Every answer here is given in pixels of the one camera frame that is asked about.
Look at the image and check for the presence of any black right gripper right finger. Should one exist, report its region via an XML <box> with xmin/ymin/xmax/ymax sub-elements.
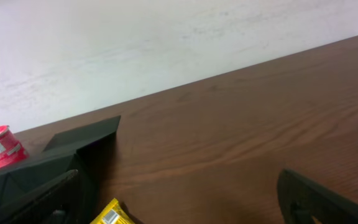
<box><xmin>277</xmin><ymin>169</ymin><xmax>358</xmax><ymax>224</ymax></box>

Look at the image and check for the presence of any black gift box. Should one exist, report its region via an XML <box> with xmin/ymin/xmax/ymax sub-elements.
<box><xmin>0</xmin><ymin>116</ymin><xmax>121</xmax><ymax>223</ymax></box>

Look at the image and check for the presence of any yellow snack bar wrapper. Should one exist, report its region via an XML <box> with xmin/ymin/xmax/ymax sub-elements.
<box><xmin>90</xmin><ymin>198</ymin><xmax>135</xmax><ymax>224</ymax></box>

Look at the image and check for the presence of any red soda can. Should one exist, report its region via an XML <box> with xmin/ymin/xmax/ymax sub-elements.
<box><xmin>0</xmin><ymin>125</ymin><xmax>29</xmax><ymax>168</ymax></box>

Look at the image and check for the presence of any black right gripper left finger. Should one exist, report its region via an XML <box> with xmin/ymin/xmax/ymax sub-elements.
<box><xmin>0</xmin><ymin>170</ymin><xmax>79</xmax><ymax>224</ymax></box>

